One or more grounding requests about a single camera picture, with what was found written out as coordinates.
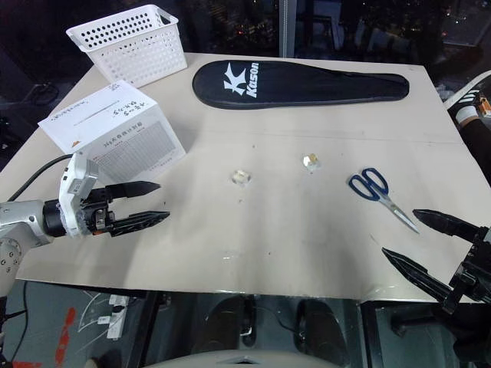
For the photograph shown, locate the white cardboard box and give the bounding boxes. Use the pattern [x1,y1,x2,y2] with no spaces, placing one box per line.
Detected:
[38,80,188,183]

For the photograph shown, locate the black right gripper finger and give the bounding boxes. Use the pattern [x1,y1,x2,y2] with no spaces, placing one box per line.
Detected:
[381,247,453,304]
[412,208,481,244]

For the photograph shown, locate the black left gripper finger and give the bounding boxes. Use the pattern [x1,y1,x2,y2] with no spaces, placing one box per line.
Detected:
[110,211,171,237]
[105,181,163,201]

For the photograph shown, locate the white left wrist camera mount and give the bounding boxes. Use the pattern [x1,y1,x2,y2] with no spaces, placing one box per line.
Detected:
[58,150,101,239]

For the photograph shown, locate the person's dark trouser leg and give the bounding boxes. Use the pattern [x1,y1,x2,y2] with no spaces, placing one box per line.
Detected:
[456,116,491,164]

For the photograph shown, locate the black Kason racket bag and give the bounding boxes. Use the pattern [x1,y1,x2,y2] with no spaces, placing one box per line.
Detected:
[191,59,410,110]

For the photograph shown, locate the white power strip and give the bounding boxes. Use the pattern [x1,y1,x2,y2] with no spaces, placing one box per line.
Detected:
[106,294,129,340]

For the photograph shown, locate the grey robot torso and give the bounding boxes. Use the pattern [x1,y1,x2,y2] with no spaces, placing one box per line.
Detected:
[154,347,321,368]

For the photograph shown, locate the blue handled scissors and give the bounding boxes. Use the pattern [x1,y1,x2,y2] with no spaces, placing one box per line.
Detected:
[347,166,420,235]

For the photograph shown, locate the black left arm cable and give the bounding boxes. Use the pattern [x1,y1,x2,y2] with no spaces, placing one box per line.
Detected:
[6,153,74,203]

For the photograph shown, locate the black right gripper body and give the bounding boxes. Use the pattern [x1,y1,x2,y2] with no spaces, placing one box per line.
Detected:
[440,225,491,315]

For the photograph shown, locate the white perforated plastic basket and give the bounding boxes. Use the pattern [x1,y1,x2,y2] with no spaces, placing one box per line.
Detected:
[65,4,189,89]

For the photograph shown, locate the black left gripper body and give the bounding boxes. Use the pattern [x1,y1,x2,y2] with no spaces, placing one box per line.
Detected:
[77,185,117,237]

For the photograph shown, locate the grey window frame post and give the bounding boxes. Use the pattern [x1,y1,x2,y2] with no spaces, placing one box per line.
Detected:
[282,0,298,59]

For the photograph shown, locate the dark rounded shape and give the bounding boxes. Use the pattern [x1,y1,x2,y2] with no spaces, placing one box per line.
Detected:
[208,296,257,347]

